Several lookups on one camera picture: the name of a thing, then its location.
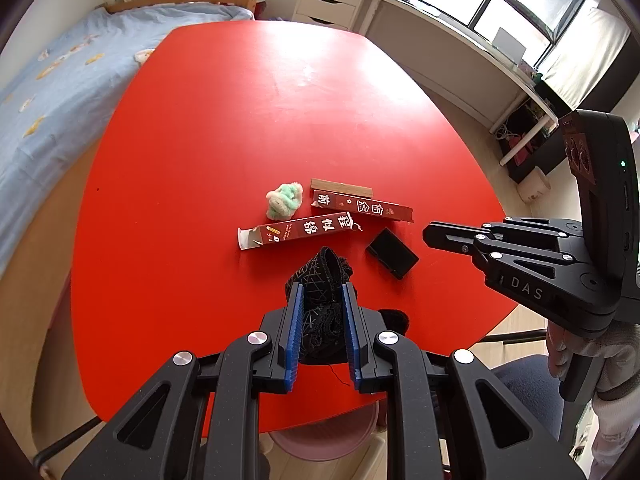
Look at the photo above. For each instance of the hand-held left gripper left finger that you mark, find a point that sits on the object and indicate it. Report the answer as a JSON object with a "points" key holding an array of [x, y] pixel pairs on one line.
{"points": [[295, 335]]}

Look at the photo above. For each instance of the cream waste bin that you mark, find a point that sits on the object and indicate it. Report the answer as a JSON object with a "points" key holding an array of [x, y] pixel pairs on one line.
{"points": [[534, 187]]}

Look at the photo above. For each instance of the maroon box with Chinese text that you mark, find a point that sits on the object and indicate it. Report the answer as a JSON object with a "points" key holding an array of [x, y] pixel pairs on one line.
{"points": [[300, 230]]}

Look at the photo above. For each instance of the person's right hand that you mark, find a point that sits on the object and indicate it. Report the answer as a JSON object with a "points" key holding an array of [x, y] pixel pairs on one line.
{"points": [[560, 350]]}

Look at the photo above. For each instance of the pink storage box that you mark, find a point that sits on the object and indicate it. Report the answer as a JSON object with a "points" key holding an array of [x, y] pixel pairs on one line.
{"points": [[522, 147]]}

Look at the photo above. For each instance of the white desk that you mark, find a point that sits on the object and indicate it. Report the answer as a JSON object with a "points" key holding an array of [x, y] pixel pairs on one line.
{"points": [[450, 30]]}

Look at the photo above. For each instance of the wooden block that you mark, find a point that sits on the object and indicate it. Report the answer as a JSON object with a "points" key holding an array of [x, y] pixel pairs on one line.
{"points": [[340, 187]]}

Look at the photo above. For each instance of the white curtain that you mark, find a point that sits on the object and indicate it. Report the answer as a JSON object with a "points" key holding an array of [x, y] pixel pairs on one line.
{"points": [[590, 55]]}

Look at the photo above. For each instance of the black fluffy ball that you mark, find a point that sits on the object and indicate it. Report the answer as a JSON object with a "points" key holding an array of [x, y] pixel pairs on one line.
{"points": [[395, 322]]}

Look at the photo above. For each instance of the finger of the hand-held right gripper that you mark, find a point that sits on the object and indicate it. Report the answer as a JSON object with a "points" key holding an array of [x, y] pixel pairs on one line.
{"points": [[520, 260], [450, 235]]}

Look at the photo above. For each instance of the person's leg in grey pants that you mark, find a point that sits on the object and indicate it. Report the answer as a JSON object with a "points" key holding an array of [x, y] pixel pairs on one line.
{"points": [[530, 400]]}

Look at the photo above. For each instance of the dark red carton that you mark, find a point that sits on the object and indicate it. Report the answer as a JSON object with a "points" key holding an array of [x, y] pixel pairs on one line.
{"points": [[360, 206]]}

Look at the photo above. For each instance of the black patterned sock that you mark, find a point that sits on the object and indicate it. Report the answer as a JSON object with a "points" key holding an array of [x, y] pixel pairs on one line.
{"points": [[320, 280]]}

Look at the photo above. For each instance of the person's right forearm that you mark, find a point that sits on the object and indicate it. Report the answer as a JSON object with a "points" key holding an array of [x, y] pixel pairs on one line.
{"points": [[617, 440]]}

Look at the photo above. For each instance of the black curtain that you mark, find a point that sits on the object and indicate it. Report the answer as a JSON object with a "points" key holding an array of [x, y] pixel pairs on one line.
{"points": [[545, 160]]}

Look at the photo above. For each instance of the small black box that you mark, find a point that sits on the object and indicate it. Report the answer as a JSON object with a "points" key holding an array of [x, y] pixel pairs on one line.
{"points": [[392, 252]]}

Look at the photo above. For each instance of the pink waste bin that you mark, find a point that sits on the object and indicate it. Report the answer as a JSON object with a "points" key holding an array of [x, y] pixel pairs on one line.
{"points": [[325, 440]]}

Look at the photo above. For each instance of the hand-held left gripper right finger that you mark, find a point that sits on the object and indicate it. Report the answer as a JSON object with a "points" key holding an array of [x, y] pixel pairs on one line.
{"points": [[350, 335]]}

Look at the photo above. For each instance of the light blue printed blanket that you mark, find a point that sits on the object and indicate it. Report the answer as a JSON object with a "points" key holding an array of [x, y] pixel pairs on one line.
{"points": [[60, 90]]}

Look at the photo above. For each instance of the green plush toy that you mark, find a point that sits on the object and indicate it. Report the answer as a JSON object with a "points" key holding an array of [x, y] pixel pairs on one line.
{"points": [[284, 200]]}

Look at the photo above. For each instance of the white rectangular board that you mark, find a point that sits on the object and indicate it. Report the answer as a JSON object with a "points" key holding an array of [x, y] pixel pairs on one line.
{"points": [[510, 45]]}

